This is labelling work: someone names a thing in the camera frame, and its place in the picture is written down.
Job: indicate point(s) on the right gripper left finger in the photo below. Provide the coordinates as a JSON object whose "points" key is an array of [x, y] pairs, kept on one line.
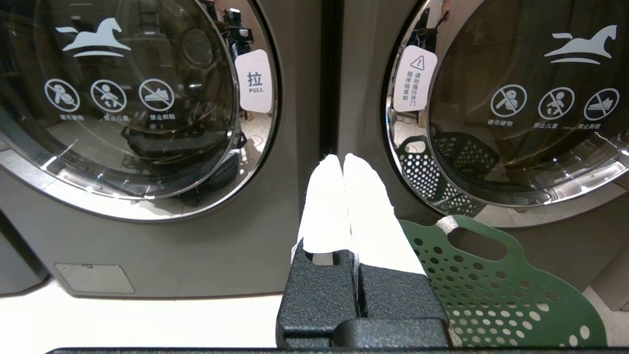
{"points": [[322, 216]]}

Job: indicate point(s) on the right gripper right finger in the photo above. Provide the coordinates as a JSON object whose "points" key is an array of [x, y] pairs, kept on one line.
{"points": [[373, 221]]}

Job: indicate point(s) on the round glass dryer door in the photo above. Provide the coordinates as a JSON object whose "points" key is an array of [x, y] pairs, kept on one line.
{"points": [[511, 98], [132, 93]]}

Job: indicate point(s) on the grey front-load dryer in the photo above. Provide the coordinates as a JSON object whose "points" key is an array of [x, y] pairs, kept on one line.
{"points": [[540, 241], [162, 246]]}

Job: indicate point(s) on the green perforated laundry basket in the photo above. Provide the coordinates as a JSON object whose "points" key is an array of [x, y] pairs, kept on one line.
{"points": [[501, 290]]}

